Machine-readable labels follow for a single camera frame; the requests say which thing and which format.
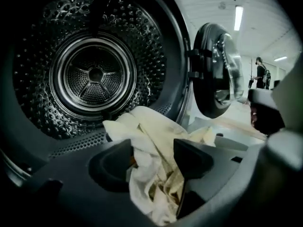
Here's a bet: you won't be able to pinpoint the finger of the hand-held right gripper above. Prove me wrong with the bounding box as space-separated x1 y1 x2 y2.
247 88 286 136

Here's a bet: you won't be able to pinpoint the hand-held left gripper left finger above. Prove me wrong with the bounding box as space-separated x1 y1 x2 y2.
20 138 153 227

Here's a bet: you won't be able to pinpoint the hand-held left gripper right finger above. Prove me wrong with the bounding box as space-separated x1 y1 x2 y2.
173 135 269 221

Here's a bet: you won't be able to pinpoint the cream clothes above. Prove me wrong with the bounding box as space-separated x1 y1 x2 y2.
102 105 218 226

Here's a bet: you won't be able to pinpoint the black washing machine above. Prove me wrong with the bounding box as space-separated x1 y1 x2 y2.
0 0 198 184

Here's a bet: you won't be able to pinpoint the round black glass door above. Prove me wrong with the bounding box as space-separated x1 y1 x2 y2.
188 22 245 119

